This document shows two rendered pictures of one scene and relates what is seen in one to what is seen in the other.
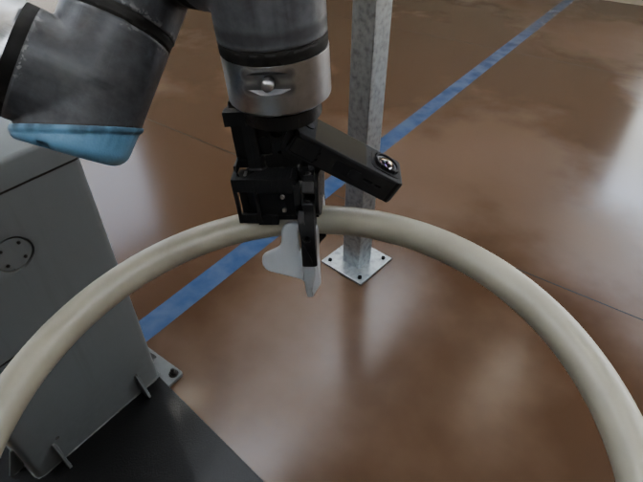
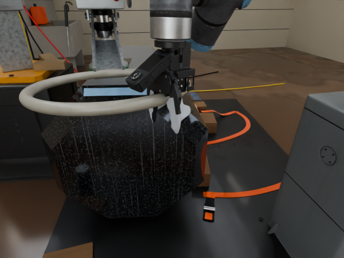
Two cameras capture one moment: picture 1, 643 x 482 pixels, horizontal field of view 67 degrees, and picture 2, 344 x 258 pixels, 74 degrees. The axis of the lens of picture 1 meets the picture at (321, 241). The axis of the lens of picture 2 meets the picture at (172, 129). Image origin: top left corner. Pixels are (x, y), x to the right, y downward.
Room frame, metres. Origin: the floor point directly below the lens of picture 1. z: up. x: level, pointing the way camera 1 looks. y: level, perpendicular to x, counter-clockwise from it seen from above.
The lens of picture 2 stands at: (0.78, -0.36, 1.21)
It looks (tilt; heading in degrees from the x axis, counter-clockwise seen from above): 29 degrees down; 132
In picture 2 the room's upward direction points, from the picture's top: straight up
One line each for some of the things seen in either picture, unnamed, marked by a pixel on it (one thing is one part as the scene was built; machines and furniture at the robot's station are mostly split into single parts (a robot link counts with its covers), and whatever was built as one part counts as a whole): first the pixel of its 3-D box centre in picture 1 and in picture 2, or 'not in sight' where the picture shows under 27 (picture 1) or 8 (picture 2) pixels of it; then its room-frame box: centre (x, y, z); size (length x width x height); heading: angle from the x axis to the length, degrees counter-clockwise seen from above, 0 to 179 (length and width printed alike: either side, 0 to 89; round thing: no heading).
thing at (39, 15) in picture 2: not in sight; (40, 15); (-3.70, 1.33, 1.00); 0.50 x 0.22 x 0.33; 144
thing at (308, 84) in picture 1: (277, 76); (169, 29); (0.41, 0.04, 1.15); 0.10 x 0.09 x 0.05; 176
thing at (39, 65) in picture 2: not in sight; (50, 65); (-0.97, 0.28, 0.81); 0.20 x 0.10 x 0.05; 56
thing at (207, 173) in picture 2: not in sight; (199, 167); (-0.01, 0.83, 0.07); 0.30 x 0.12 x 0.12; 132
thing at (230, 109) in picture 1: (280, 157); (172, 67); (0.41, 0.04, 1.07); 0.09 x 0.08 x 0.12; 86
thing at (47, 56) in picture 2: not in sight; (49, 58); (-1.18, 0.37, 0.80); 0.20 x 0.10 x 0.05; 177
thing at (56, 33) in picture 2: not in sight; (63, 48); (-3.67, 1.57, 0.43); 1.30 x 0.62 x 0.86; 144
